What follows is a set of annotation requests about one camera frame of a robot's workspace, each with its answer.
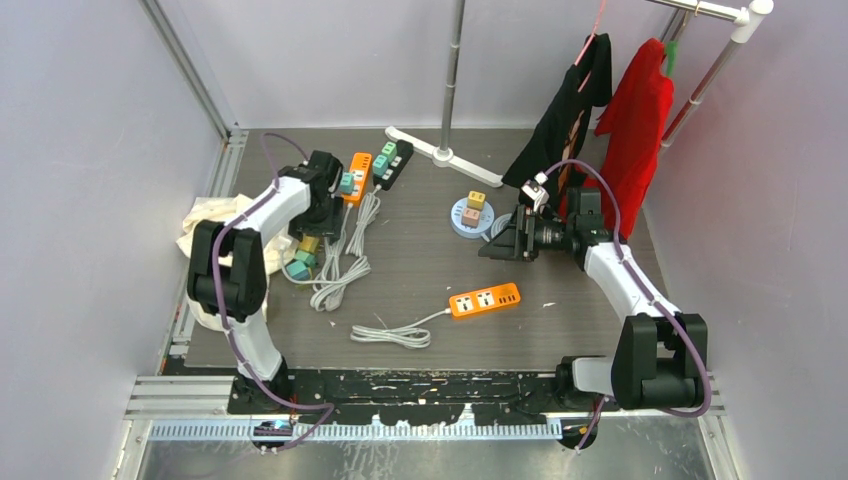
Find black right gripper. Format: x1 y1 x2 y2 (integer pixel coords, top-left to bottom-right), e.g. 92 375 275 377
479 204 575 262

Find yellow adapter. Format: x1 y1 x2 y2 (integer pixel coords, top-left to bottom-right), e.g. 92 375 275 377
298 235 321 254
466 190 486 212

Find round blue power socket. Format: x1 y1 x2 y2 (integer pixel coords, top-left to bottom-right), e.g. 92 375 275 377
449 198 496 239

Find green adapter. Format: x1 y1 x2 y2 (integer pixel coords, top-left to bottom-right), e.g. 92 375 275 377
294 249 318 268
380 141 398 162

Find orange power strip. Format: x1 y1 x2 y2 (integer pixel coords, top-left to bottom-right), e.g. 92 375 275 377
342 152 373 207
448 283 521 320

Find teal plug adapter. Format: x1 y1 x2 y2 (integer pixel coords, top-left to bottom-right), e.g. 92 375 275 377
285 260 312 282

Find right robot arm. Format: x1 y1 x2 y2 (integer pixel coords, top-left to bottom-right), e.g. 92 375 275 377
478 187 713 417

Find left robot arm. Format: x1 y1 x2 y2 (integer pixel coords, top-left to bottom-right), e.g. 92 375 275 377
187 151 344 413

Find teal adapter on orange strip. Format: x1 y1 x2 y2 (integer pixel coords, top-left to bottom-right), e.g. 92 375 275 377
338 172 356 195

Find cream cloth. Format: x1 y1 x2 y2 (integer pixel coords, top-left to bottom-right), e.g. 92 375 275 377
176 193 299 333

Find teal adapter on black strip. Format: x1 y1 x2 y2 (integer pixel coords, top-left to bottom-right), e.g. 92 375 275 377
372 154 390 177

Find green adapter on black strip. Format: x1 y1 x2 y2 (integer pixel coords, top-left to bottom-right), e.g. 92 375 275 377
380 141 398 162

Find black hanging garment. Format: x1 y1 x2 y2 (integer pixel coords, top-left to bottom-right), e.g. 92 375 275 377
502 33 612 188

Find white clothes rack stand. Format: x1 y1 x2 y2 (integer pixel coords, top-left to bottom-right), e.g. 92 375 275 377
384 0 503 188

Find black power strip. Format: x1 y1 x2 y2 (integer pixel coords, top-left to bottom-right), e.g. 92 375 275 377
371 140 415 191

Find red hanging garment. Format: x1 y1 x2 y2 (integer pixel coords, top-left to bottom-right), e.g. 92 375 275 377
595 38 674 238

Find white cable of far strips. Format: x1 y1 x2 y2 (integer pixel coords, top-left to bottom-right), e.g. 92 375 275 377
341 188 383 258

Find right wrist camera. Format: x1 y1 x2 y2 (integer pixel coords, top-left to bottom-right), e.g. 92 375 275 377
521 171 549 213

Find white bundled cable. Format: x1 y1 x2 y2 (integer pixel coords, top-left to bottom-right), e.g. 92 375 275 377
349 307 453 350

